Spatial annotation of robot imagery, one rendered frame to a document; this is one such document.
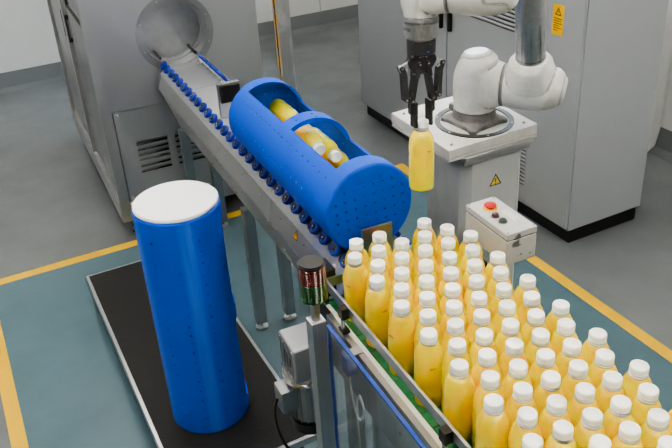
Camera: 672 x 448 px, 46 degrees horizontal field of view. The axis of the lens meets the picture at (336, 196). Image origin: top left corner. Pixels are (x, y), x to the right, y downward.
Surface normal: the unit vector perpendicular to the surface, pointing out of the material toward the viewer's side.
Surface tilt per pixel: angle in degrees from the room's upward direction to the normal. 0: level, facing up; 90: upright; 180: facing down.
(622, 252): 0
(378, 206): 90
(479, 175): 90
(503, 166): 90
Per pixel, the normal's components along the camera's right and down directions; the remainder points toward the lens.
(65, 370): -0.06, -0.88
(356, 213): 0.43, 0.41
